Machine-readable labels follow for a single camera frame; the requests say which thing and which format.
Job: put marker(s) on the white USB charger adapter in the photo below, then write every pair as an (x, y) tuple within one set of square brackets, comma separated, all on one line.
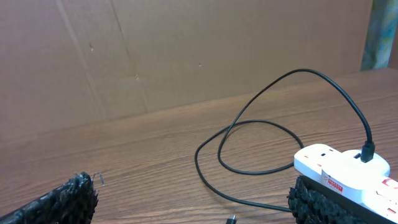
[(356, 174)]

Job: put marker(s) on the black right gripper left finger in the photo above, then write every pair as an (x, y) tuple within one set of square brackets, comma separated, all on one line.
[(73, 202)]

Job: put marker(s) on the brown cardboard backdrop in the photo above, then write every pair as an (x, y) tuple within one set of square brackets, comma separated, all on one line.
[(69, 63)]

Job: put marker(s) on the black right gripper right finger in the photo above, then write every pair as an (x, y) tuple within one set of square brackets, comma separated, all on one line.
[(311, 202)]

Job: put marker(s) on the white power extension strip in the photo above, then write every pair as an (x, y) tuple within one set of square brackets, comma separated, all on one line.
[(337, 187)]

